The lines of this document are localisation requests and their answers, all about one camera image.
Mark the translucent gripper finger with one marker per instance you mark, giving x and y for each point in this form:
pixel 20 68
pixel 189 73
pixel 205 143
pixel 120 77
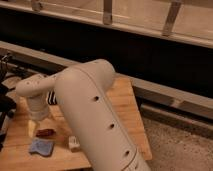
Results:
pixel 32 128

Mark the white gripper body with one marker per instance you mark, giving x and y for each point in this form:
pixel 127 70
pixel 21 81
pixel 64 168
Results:
pixel 38 107

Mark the wooden board table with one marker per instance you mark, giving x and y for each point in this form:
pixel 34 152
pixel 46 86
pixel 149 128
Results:
pixel 15 156

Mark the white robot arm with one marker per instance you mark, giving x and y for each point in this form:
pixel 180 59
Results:
pixel 80 92

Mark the black tripod stand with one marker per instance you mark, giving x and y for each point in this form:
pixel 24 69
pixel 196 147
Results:
pixel 7 109

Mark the dark red pepper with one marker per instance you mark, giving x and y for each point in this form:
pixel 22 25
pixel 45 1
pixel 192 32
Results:
pixel 45 133

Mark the blue cloth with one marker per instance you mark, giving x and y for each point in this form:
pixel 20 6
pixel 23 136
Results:
pixel 41 147

